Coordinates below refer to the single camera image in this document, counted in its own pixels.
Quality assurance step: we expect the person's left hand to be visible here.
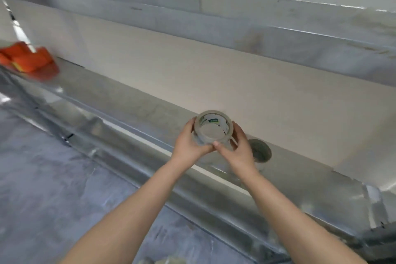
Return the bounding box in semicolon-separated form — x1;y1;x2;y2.
171;116;216;166

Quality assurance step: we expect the person's right hand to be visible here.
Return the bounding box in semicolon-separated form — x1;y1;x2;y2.
213;121;258;178

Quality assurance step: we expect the grey tape roll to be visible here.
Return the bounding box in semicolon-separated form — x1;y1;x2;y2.
193;110;235;147

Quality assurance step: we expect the person's left forearm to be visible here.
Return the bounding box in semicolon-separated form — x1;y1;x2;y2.
60;156;194;264

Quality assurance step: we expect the person's right forearm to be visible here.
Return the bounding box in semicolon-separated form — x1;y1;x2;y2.
240;166;369;264

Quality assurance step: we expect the orange cloth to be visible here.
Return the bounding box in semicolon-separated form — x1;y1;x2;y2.
0;41;60;81

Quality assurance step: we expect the silver sheet metal duct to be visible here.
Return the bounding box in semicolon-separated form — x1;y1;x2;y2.
0;57;396;264

